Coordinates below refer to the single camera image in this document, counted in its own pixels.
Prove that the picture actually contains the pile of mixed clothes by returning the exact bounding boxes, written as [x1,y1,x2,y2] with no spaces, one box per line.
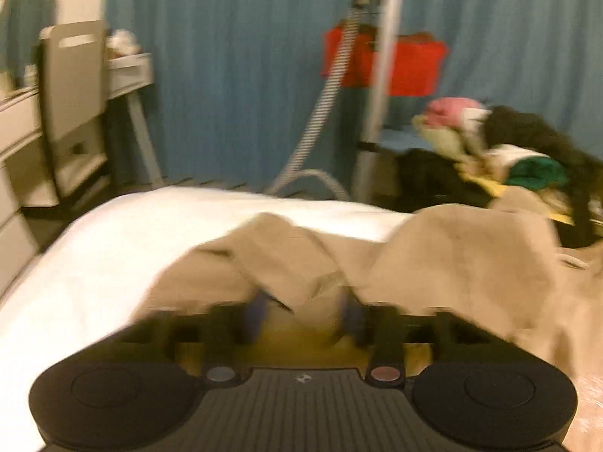
[393,97,602,248]

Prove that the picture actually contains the pastel tie-dye duvet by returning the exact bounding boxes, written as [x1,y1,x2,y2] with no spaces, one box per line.
[1,187,602,451]

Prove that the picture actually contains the blue curtain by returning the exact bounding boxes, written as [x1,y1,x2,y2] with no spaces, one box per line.
[105,0,602,190]

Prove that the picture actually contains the garment steamer stand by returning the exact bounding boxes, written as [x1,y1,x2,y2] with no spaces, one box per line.
[266,0,403,204]

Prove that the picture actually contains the grey chair back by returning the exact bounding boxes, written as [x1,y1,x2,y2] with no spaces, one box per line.
[32,20,108,208]

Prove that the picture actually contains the white desk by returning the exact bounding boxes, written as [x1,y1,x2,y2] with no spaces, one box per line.
[1,53,164,292]

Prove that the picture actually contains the tan brown garment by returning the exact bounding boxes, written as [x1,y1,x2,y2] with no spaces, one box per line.
[136,187,602,380]

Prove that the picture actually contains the red fabric basket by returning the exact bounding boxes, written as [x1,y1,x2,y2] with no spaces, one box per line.
[321,25,451,99]

